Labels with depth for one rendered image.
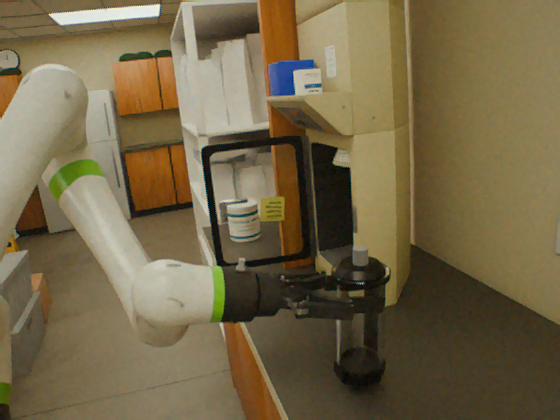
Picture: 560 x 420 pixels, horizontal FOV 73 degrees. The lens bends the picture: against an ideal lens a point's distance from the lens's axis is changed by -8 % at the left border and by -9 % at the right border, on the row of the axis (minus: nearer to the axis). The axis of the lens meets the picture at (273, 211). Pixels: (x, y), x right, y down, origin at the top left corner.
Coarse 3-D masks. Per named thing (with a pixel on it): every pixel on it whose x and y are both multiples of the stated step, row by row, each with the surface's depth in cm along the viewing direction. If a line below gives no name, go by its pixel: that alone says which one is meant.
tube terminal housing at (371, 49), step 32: (384, 0) 89; (320, 32) 101; (352, 32) 88; (384, 32) 90; (320, 64) 105; (352, 64) 90; (384, 64) 92; (352, 96) 92; (384, 96) 94; (384, 128) 96; (352, 160) 98; (384, 160) 98; (352, 192) 101; (384, 192) 101; (384, 224) 103; (320, 256) 131; (384, 256) 105
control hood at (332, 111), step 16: (288, 96) 100; (304, 96) 89; (320, 96) 90; (336, 96) 91; (304, 112) 99; (320, 112) 91; (336, 112) 92; (304, 128) 116; (336, 128) 93; (352, 128) 94
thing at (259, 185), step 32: (224, 160) 122; (256, 160) 123; (288, 160) 125; (224, 192) 124; (256, 192) 126; (288, 192) 127; (224, 224) 127; (256, 224) 128; (288, 224) 130; (224, 256) 129; (256, 256) 131
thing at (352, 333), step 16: (336, 288) 75; (368, 288) 69; (384, 288) 73; (384, 304) 74; (336, 320) 77; (368, 320) 72; (384, 320) 75; (336, 336) 77; (352, 336) 73; (368, 336) 73; (336, 352) 79; (352, 352) 74; (368, 352) 74; (352, 368) 75; (368, 368) 75
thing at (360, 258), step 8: (360, 248) 73; (352, 256) 77; (360, 256) 72; (368, 256) 77; (344, 264) 74; (352, 264) 73; (360, 264) 72; (368, 264) 73; (376, 264) 73; (336, 272) 73; (344, 272) 72; (352, 272) 71; (360, 272) 70; (368, 272) 70; (376, 272) 71; (384, 272) 72; (360, 280) 70
